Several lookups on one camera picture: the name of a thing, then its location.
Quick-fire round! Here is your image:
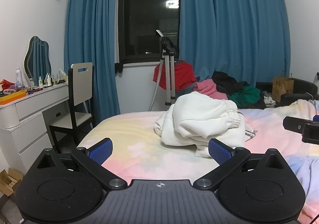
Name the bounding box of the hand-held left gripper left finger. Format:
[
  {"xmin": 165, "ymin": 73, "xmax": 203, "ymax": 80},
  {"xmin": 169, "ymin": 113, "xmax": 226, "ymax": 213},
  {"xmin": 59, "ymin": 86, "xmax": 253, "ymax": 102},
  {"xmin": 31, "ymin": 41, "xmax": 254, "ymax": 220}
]
[{"xmin": 36, "ymin": 138, "xmax": 128, "ymax": 191}]

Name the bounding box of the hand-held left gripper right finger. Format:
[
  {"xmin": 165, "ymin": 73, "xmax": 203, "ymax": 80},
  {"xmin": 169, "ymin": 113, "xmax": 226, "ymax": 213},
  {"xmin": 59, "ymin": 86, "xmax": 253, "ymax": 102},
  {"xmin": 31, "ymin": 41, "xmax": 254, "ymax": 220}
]
[{"xmin": 193, "ymin": 138, "xmax": 287, "ymax": 192}]

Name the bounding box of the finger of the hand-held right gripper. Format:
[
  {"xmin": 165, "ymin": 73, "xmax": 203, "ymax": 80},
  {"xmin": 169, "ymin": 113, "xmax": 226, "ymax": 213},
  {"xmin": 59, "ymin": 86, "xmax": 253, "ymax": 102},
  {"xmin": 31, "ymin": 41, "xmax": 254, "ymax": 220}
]
[
  {"xmin": 301, "ymin": 122, "xmax": 319, "ymax": 145},
  {"xmin": 283, "ymin": 114, "xmax": 319, "ymax": 133}
]

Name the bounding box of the white sweatshirt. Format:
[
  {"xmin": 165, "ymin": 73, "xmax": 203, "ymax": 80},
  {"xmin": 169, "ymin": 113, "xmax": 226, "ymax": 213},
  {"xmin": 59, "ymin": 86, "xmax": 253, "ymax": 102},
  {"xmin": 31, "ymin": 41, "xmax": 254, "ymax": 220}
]
[{"xmin": 154, "ymin": 91, "xmax": 258, "ymax": 159}]

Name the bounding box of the white patterned cloth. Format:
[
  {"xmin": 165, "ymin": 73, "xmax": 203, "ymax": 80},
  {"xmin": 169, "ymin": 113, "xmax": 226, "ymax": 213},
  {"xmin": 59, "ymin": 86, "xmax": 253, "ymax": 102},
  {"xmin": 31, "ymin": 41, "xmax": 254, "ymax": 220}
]
[{"xmin": 262, "ymin": 90, "xmax": 276, "ymax": 104}]

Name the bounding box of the brown paper bag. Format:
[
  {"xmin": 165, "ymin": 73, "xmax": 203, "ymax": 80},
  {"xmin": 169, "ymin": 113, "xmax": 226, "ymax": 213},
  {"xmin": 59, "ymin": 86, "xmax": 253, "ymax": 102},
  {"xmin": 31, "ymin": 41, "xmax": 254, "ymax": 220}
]
[{"xmin": 272, "ymin": 77, "xmax": 295, "ymax": 103}]

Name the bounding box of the black sofa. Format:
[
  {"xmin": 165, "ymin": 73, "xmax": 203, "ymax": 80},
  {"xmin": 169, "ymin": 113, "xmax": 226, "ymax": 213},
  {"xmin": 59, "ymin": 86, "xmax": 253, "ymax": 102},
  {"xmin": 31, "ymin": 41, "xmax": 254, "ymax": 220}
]
[{"xmin": 255, "ymin": 77, "xmax": 319, "ymax": 109}]

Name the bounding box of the pastel bed blanket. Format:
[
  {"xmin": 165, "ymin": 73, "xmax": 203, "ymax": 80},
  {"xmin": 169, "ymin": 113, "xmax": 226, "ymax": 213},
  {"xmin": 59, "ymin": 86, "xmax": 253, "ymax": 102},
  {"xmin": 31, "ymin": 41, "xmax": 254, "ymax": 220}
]
[{"xmin": 75, "ymin": 100, "xmax": 319, "ymax": 224}]

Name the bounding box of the green garment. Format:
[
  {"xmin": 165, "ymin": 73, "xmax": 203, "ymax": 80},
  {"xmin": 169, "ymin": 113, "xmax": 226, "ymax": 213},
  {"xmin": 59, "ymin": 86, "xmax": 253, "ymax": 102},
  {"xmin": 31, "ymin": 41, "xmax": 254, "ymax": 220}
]
[{"xmin": 229, "ymin": 86, "xmax": 261, "ymax": 106}]

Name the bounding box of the pink garment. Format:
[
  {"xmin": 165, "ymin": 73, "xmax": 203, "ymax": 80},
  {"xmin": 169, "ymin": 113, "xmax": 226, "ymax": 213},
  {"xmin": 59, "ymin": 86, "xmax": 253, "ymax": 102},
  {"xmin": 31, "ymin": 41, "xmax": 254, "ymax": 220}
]
[{"xmin": 193, "ymin": 79, "xmax": 229, "ymax": 101}]

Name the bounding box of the black and cream chair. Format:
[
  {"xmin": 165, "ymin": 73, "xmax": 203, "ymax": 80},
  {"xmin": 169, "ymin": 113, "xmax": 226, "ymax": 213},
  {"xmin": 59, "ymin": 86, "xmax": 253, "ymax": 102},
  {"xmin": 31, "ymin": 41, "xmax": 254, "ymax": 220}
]
[{"xmin": 48, "ymin": 62, "xmax": 95, "ymax": 154}]

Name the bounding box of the black garment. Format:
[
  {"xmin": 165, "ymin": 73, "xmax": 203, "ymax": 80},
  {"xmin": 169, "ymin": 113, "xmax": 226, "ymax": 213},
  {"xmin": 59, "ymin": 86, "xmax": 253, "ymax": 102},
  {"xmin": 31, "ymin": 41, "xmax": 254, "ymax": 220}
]
[{"xmin": 212, "ymin": 71, "xmax": 250, "ymax": 96}]

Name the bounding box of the white vanity desk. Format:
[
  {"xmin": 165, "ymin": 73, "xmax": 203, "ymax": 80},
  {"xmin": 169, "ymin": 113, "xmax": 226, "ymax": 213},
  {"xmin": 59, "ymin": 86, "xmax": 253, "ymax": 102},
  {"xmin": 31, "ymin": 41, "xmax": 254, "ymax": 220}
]
[{"xmin": 0, "ymin": 82, "xmax": 71, "ymax": 176}]

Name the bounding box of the red garment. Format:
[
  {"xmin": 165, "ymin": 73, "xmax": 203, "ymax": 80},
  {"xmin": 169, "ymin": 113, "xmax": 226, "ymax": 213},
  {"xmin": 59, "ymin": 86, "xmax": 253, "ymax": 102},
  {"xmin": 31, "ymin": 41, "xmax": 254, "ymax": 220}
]
[{"xmin": 153, "ymin": 59, "xmax": 197, "ymax": 91}]

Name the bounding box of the silver tripod stand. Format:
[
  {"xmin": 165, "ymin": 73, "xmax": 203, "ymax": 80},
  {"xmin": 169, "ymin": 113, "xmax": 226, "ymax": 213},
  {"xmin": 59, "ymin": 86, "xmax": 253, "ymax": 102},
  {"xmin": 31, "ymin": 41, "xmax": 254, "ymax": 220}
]
[{"xmin": 148, "ymin": 29, "xmax": 178, "ymax": 112}]

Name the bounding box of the cardboard box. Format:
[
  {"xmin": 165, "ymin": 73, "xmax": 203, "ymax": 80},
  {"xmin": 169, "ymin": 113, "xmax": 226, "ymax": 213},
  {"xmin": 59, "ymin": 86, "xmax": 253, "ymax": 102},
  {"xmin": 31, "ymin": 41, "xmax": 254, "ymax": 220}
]
[{"xmin": 0, "ymin": 167, "xmax": 24, "ymax": 198}]

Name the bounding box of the orange tray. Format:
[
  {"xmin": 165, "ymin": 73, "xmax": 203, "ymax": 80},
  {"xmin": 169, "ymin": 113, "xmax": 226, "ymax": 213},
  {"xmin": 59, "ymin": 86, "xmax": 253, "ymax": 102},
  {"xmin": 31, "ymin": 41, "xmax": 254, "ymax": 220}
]
[{"xmin": 0, "ymin": 90, "xmax": 27, "ymax": 105}]

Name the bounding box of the white spray bottle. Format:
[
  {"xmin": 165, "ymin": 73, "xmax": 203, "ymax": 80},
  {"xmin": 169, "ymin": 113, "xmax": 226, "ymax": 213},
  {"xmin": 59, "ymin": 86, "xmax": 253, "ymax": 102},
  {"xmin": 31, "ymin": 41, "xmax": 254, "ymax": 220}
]
[{"xmin": 15, "ymin": 67, "xmax": 24, "ymax": 89}]

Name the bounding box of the blue curtain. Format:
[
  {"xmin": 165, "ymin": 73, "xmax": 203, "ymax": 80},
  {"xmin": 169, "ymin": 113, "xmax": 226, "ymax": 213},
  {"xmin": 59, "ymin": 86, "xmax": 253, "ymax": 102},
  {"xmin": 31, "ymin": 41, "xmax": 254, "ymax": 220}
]
[
  {"xmin": 63, "ymin": 0, "xmax": 120, "ymax": 128},
  {"xmin": 177, "ymin": 0, "xmax": 291, "ymax": 90}
]

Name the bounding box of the wavy vanity mirror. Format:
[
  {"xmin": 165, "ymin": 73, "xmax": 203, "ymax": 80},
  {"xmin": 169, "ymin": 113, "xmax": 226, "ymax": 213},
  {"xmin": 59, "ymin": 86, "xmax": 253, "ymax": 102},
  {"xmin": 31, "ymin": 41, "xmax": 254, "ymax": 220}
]
[{"xmin": 24, "ymin": 36, "xmax": 52, "ymax": 83}]

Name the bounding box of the dark window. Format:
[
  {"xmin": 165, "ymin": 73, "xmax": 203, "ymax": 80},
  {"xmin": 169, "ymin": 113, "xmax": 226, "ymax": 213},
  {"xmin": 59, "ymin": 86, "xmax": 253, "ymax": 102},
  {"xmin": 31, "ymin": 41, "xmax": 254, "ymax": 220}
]
[{"xmin": 117, "ymin": 0, "xmax": 181, "ymax": 65}]

